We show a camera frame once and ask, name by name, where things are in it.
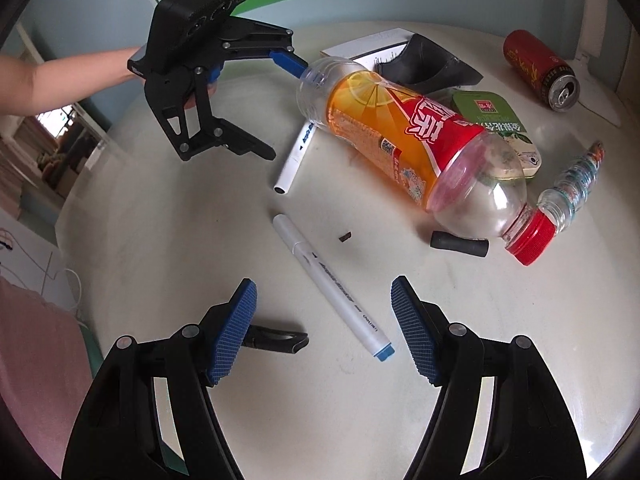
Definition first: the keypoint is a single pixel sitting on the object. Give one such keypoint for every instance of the green tin box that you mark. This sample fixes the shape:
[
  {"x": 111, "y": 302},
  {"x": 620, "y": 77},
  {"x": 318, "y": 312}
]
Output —
[{"x": 492, "y": 112}]

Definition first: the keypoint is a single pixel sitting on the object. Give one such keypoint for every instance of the white paper card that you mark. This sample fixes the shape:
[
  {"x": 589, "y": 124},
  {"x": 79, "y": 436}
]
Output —
[{"x": 365, "y": 45}]

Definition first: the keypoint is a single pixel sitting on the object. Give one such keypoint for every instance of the white marker with blue cap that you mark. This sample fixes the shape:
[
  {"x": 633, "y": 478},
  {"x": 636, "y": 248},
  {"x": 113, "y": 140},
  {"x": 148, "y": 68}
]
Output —
[{"x": 330, "y": 280}]

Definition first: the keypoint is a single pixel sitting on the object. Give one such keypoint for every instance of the black plastic clip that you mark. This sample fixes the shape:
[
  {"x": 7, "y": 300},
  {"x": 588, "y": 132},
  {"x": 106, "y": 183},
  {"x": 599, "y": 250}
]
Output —
[{"x": 280, "y": 340}]

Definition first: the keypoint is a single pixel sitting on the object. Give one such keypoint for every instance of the black foam cylinder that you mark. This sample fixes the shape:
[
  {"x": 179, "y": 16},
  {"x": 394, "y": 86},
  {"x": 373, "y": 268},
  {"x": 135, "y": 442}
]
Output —
[{"x": 457, "y": 244}]

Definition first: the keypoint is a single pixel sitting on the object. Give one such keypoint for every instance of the white marker pen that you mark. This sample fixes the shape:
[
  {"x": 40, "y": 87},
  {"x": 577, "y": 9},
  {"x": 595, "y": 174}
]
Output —
[{"x": 290, "y": 170}]

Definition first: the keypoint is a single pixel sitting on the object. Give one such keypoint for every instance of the small brown fragment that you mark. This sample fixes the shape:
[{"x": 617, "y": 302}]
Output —
[{"x": 345, "y": 237}]

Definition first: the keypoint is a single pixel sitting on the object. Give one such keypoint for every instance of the black plastic scoop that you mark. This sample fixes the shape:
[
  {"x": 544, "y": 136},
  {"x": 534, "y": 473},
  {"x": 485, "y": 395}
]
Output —
[{"x": 425, "y": 60}]

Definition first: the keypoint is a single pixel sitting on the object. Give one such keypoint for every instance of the person's left forearm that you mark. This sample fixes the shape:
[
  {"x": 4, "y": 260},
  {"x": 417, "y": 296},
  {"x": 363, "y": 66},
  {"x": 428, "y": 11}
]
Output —
[{"x": 60, "y": 85}]

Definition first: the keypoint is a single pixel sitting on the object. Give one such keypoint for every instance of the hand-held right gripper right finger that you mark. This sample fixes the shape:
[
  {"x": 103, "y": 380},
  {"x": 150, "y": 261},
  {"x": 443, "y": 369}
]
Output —
[{"x": 415, "y": 330}]

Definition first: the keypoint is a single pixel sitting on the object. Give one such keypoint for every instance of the person's pink clothed leg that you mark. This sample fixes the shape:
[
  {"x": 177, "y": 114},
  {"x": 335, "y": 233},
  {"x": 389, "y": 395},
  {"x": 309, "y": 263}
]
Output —
[{"x": 35, "y": 360}]

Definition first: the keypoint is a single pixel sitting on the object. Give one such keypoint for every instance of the red drink can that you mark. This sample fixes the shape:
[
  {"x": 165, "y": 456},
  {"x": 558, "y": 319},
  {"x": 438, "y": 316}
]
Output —
[{"x": 532, "y": 62}]

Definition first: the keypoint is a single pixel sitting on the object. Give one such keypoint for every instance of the small crushed clear bottle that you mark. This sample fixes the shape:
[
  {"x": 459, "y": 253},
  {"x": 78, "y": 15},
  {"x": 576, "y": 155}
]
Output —
[{"x": 575, "y": 185}]

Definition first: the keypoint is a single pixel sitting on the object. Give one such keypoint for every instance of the large orange-label plastic bottle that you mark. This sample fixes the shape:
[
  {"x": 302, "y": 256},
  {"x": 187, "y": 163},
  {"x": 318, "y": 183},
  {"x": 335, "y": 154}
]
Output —
[{"x": 400, "y": 125}]

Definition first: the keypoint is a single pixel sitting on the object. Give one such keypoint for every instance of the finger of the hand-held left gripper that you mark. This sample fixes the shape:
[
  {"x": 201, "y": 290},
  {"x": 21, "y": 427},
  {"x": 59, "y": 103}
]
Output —
[
  {"x": 287, "y": 62},
  {"x": 245, "y": 142}
]

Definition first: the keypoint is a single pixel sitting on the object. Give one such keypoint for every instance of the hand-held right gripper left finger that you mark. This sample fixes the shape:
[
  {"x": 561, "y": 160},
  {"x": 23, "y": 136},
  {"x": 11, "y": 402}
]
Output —
[{"x": 235, "y": 330}]

